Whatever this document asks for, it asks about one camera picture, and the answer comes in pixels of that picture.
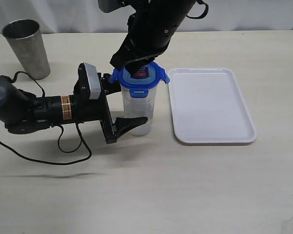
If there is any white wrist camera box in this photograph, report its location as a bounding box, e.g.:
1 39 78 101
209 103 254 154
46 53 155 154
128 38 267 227
84 63 101 100

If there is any white rectangular tray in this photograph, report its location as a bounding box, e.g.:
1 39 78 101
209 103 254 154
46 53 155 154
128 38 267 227
168 67 257 145

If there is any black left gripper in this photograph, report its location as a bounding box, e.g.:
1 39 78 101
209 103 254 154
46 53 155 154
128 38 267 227
73 62 148 144

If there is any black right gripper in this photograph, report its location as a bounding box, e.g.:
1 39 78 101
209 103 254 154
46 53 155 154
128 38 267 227
110 34 166 75

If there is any stainless steel cup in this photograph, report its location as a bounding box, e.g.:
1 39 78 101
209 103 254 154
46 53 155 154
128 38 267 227
1 19 51 80

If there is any clear plastic container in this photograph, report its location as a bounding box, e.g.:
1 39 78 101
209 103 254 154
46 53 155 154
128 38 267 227
121 86 157 137

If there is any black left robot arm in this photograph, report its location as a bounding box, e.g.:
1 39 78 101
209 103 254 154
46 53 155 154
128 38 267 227
0 63 147 144

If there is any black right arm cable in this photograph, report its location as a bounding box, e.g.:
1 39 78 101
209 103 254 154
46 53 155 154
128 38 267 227
185 0 209 19

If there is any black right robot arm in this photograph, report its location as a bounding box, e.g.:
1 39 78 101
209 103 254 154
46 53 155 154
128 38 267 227
110 0 196 75

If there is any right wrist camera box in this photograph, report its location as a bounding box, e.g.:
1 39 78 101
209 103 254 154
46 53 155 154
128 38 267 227
97 0 123 13

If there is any blue plastic lid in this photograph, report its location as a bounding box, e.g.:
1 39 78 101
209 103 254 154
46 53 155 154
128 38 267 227
109 62 170 98

